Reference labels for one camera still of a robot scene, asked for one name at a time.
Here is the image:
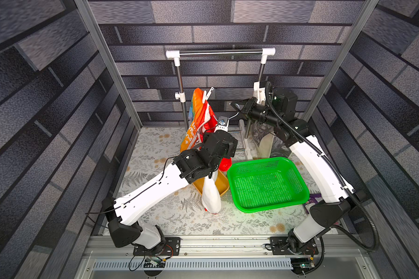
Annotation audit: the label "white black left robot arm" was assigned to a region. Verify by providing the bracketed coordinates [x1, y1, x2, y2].
[102, 130, 238, 254]

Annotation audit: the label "beige printed paper bag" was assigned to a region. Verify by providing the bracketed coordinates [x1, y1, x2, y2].
[252, 122, 292, 159]

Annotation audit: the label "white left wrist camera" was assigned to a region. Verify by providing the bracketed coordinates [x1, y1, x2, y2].
[214, 116, 229, 132]

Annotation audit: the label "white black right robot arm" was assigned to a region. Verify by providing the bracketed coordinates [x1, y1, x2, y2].
[230, 84, 379, 255]

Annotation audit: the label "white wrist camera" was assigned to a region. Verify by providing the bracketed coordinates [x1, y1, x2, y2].
[253, 81, 267, 105]
[214, 116, 229, 132]

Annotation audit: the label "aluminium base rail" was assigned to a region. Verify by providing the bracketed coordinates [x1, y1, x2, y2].
[74, 235, 379, 279]

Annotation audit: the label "metal clothes rack white joints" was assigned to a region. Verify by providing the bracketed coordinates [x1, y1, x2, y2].
[165, 48, 277, 161]

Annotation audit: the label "green plastic basket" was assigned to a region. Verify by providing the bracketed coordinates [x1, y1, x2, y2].
[227, 157, 310, 213]

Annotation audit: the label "yellow plastic tray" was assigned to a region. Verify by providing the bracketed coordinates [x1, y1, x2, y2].
[192, 171, 230, 196]

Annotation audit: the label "purple plastic packet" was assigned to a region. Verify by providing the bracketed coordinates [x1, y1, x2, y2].
[304, 193, 323, 212]

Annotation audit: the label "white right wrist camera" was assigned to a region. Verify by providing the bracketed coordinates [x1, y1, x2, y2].
[253, 81, 267, 105]

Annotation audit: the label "black corrugated cable conduit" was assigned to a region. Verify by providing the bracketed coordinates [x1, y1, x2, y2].
[264, 81, 380, 252]

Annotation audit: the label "colourful orange white kids jacket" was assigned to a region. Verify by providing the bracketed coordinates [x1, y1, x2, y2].
[180, 88, 222, 215]

